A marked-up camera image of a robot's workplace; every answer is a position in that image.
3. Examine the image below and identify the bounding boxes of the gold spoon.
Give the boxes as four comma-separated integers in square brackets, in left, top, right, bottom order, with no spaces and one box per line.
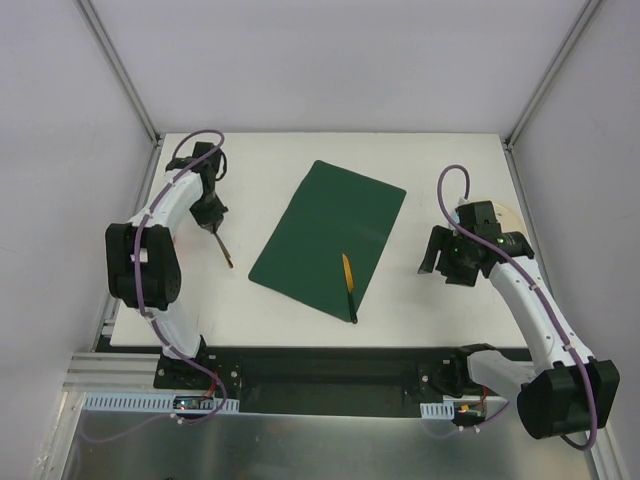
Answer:
[213,232,234,269]

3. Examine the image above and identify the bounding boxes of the cream and blue plate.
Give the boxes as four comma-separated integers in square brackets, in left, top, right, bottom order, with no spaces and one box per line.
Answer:
[492,200,528,237]

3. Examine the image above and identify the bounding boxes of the gold knife black handle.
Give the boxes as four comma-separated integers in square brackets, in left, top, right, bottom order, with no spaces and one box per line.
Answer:
[342,253,358,324]

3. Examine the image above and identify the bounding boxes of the dark green placemat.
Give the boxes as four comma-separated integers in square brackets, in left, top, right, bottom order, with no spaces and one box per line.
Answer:
[248,160,406,323]

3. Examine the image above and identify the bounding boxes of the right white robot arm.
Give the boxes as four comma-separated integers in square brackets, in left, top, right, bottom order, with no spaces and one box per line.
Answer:
[418,201,620,439]

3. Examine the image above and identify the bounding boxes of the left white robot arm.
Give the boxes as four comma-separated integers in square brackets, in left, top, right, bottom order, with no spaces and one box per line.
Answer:
[105,142,228,389]

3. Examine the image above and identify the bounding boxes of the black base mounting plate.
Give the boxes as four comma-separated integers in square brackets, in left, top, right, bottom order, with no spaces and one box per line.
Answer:
[153,344,489,418]

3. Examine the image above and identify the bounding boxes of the right aluminium frame post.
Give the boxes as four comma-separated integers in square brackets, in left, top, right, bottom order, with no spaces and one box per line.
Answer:
[503,0,605,151]

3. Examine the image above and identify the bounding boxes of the aluminium frame post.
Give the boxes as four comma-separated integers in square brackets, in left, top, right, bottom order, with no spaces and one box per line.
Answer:
[503,0,605,151]
[74,0,161,146]

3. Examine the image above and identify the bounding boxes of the right white cable duct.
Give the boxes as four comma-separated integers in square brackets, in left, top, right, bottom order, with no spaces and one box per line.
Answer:
[420,401,455,421]

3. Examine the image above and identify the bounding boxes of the white cable duct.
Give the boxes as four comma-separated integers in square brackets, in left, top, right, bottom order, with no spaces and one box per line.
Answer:
[420,401,455,421]
[83,393,240,415]

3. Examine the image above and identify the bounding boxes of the left aluminium frame post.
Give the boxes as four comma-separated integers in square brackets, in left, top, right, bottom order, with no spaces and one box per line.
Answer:
[74,0,161,146]

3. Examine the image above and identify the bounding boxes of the aluminium rail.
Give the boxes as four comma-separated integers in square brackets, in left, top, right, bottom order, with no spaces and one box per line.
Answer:
[63,352,159,391]

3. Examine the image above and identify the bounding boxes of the left white cable duct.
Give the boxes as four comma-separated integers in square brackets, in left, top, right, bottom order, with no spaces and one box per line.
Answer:
[83,393,240,415]

